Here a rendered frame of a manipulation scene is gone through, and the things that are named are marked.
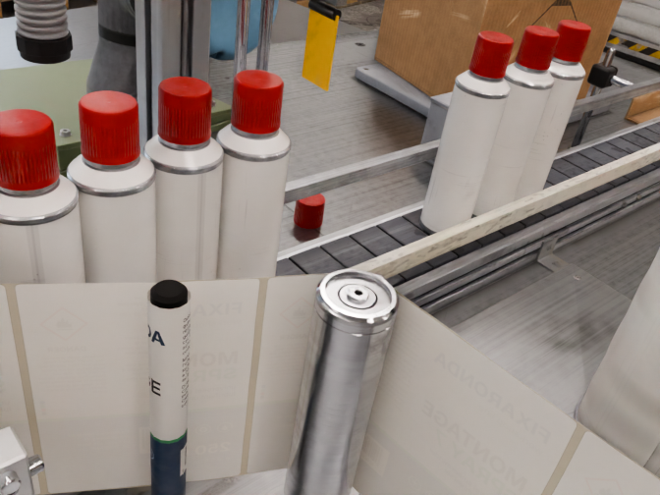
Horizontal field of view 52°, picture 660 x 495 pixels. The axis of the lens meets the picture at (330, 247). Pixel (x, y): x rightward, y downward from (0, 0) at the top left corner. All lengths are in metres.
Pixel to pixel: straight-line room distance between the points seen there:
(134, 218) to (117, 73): 0.50
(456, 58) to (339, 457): 0.82
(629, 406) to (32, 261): 0.36
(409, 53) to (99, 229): 0.83
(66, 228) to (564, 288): 0.47
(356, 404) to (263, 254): 0.21
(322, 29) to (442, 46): 0.62
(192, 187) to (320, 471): 0.20
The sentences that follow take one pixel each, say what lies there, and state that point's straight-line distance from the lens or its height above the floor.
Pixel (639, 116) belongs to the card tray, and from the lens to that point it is 1.35.
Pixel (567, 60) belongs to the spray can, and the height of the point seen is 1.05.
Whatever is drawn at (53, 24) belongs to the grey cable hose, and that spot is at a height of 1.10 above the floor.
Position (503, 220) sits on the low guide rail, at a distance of 0.72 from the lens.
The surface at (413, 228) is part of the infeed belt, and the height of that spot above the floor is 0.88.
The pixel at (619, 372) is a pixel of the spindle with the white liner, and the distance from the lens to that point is 0.46.
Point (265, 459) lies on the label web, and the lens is 0.41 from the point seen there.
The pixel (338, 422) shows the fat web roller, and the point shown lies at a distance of 0.33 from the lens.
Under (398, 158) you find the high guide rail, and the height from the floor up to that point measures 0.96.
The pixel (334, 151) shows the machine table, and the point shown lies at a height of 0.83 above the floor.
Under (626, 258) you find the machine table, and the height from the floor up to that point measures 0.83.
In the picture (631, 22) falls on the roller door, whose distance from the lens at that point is 4.98.
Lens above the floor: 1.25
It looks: 35 degrees down
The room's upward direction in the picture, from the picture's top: 10 degrees clockwise
